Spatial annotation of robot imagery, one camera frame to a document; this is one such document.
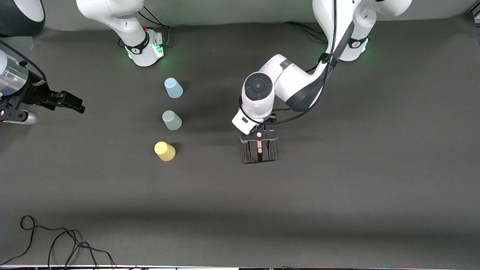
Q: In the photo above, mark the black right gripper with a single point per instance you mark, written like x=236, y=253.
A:
x=36, y=93

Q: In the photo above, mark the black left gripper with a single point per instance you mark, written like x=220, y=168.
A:
x=250, y=152

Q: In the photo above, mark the pale green plastic cup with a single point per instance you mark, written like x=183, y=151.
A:
x=172, y=120

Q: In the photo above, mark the yellow plastic cup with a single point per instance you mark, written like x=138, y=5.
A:
x=164, y=151

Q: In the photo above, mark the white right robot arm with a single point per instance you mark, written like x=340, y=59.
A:
x=112, y=15

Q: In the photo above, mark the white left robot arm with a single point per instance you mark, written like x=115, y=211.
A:
x=296, y=82

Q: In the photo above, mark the light blue plastic cup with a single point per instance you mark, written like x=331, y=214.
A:
x=173, y=88

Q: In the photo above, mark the dark grey table cloth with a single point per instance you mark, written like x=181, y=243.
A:
x=300, y=225

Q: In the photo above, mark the dark metal frame rail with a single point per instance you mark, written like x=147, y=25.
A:
x=477, y=15

